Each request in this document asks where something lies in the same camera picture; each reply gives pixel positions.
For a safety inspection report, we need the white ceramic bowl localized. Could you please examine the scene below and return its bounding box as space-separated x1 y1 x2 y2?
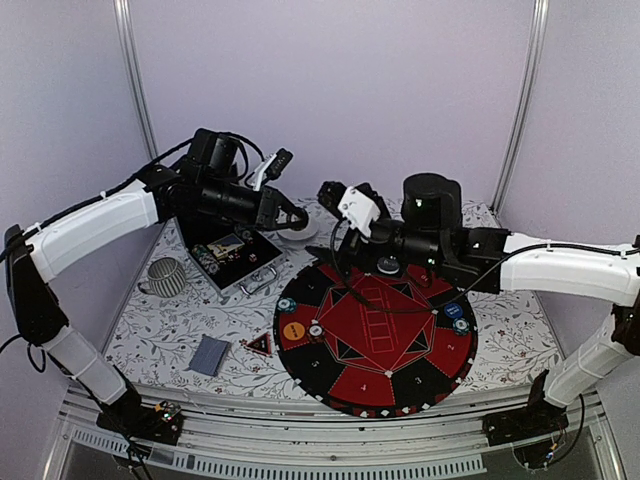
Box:
277 218 319 242

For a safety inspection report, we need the orange black hundred chip stack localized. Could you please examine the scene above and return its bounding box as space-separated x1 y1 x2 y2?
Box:
307 324 325 344

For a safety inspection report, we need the aluminium frame post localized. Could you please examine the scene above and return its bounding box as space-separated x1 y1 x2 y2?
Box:
113 0 158 159
490 0 549 216

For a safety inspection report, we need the round red black poker mat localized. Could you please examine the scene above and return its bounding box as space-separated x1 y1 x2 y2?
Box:
273 262 478 418

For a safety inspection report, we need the striped grey cup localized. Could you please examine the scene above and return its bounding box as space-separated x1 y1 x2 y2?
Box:
137 257 187 298

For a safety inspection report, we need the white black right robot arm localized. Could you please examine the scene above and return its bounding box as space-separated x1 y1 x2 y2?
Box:
313 173 639 436

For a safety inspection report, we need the boxed playing card deck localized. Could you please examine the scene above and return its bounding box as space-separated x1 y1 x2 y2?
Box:
207 234 245 259

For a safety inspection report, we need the black triangular all-in button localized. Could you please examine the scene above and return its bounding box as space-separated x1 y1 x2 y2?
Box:
243 332 272 357

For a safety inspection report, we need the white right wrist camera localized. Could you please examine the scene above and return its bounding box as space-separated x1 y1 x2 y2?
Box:
317 181 381 238

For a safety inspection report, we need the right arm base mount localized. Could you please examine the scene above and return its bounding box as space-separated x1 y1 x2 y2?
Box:
482 370 569 470

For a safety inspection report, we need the right aluminium frame post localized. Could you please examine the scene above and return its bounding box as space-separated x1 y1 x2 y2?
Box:
490 0 549 216

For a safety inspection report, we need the left aluminium frame post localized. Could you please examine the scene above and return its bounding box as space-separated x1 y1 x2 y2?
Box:
113 0 158 159

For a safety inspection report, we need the aluminium poker chip case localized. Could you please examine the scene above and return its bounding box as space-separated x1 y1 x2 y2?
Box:
176 218 284 297

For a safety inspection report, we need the blue small blind button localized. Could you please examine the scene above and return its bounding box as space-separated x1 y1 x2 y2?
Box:
443 302 464 320

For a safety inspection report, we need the row of poker chips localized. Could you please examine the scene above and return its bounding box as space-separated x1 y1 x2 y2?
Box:
191 244 220 276

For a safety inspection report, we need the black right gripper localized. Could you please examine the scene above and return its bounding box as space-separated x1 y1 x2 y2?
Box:
307 193 445 279

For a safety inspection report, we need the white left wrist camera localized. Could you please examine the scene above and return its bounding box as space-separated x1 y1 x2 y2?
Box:
246 148 293 191

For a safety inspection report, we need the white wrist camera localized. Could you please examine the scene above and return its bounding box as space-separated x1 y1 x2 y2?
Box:
317 181 381 238
246 148 293 191

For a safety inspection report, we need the orange big blind button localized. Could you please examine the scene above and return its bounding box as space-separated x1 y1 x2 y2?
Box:
282 321 306 342

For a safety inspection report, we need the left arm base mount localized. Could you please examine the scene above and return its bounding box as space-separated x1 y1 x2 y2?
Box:
96 386 184 446

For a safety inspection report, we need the green fifty poker chip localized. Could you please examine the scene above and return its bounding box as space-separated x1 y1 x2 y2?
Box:
452 317 471 336

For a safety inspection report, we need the black dealer button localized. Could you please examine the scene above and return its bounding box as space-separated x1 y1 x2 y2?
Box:
376 256 403 276

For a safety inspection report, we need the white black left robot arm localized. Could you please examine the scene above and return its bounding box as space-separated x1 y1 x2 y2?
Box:
1 128 308 434

